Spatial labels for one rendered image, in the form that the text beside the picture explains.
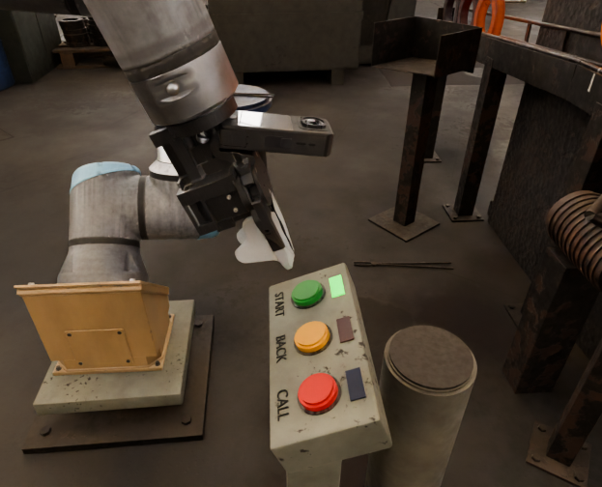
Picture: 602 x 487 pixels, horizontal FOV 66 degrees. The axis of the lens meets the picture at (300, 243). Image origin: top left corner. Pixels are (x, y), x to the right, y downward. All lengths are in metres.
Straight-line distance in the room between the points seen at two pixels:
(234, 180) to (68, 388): 0.85
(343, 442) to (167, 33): 0.39
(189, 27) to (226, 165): 0.13
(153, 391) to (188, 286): 0.52
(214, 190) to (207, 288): 1.11
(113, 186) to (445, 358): 0.78
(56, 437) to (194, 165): 0.92
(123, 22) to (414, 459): 0.63
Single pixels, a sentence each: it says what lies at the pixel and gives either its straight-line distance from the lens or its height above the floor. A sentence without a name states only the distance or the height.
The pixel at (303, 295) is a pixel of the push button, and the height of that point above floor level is 0.61.
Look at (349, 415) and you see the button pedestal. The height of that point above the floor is 0.61.
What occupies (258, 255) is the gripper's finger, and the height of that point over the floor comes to 0.68.
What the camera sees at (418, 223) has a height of 0.01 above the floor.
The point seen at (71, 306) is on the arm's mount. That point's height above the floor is 0.33.
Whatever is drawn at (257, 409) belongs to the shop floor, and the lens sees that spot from 1.22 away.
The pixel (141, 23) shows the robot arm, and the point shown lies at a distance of 0.42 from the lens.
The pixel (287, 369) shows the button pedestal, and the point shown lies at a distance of 0.53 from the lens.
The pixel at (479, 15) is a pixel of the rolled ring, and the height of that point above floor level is 0.70.
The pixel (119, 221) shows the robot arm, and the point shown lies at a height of 0.45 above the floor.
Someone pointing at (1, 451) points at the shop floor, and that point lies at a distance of 1.34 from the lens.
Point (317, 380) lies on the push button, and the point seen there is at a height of 0.61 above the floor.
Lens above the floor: 0.99
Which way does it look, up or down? 35 degrees down
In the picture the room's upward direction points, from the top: straight up
